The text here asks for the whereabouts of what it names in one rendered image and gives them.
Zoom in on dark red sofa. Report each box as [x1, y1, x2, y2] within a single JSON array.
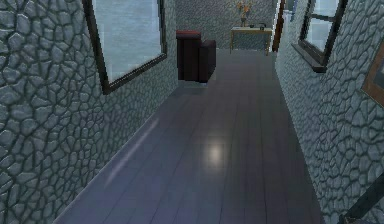
[[175, 29, 217, 84]]

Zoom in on light wooden side table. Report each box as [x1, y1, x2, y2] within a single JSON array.
[[229, 26, 274, 57]]

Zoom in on orange flowers in vase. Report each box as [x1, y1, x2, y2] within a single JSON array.
[[236, 1, 253, 28]]

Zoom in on brown wooden room door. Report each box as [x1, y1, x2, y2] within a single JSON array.
[[271, 0, 287, 53]]

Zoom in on dark framed window with sill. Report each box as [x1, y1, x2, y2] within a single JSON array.
[[291, 0, 349, 74]]

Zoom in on black diagonal bar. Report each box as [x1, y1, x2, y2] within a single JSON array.
[[337, 171, 384, 224]]

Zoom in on brown framed wall picture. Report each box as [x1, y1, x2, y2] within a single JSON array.
[[361, 40, 384, 108]]

